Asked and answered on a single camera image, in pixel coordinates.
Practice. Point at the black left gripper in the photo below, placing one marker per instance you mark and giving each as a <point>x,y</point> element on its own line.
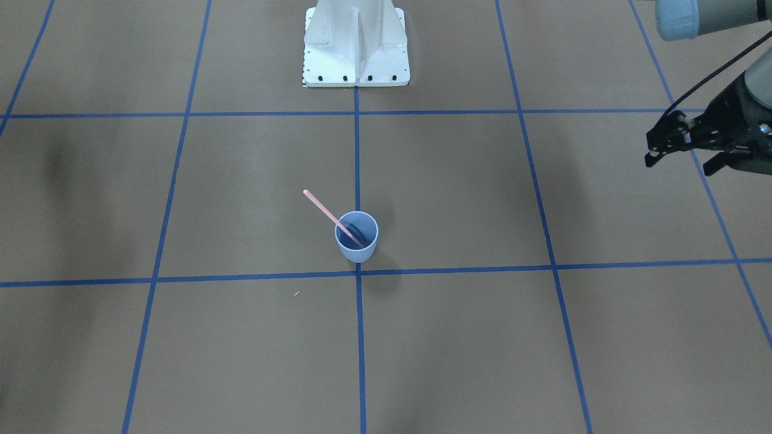
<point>728,107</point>

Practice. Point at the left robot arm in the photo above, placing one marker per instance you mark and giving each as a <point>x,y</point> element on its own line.
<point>677,20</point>

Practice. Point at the blue plastic cup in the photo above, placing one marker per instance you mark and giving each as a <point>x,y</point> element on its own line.
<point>359,239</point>

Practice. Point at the white central pillar with base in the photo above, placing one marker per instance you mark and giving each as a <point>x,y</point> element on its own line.
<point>355,43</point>

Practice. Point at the pink chopstick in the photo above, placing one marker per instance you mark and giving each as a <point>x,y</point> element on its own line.
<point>307,193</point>

